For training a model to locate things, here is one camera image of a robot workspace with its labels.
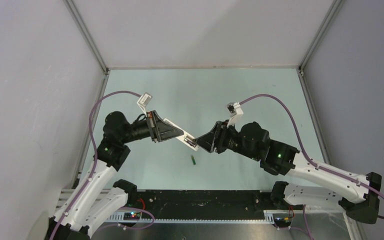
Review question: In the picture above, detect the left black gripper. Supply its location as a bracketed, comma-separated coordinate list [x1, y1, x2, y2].
[120, 110, 184, 144]

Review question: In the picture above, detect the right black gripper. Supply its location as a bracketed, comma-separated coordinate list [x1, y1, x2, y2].
[193, 119, 260, 161]

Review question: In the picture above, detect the white remote control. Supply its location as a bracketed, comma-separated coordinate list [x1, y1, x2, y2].
[163, 118, 200, 151]

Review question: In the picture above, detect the green AA battery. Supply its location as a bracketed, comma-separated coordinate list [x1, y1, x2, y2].
[191, 155, 197, 166]

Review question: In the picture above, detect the black AA battery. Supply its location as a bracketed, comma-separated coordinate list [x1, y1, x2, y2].
[184, 138, 196, 148]

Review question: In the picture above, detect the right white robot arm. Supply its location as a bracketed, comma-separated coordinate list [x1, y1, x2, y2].
[194, 121, 382, 224]

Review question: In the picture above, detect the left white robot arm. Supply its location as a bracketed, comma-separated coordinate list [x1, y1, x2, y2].
[45, 110, 184, 240]

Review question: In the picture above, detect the left electronics board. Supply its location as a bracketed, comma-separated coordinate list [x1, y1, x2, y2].
[123, 211, 142, 221]

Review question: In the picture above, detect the electronics board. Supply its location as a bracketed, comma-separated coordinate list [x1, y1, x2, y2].
[273, 217, 292, 228]
[123, 211, 142, 221]

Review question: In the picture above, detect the right electronics board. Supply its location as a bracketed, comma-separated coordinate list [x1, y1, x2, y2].
[273, 217, 292, 228]

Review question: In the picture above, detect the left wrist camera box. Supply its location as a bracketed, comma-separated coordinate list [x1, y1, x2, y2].
[136, 92, 153, 114]

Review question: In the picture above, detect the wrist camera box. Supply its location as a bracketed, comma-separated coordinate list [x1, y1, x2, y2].
[136, 92, 153, 114]
[226, 102, 244, 127]

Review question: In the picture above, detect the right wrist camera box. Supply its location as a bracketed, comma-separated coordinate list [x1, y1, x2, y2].
[226, 102, 244, 127]

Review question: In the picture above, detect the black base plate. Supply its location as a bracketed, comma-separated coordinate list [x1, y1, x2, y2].
[136, 190, 288, 221]

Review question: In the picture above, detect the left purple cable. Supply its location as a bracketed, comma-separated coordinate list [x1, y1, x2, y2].
[47, 90, 143, 240]

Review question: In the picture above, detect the purple cable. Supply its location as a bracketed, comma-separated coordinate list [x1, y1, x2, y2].
[238, 94, 384, 240]
[47, 90, 143, 240]

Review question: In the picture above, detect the aluminium frame rail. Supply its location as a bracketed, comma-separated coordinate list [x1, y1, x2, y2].
[47, 180, 377, 240]

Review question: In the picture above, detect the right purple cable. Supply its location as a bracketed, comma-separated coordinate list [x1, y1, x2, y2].
[238, 94, 384, 240]

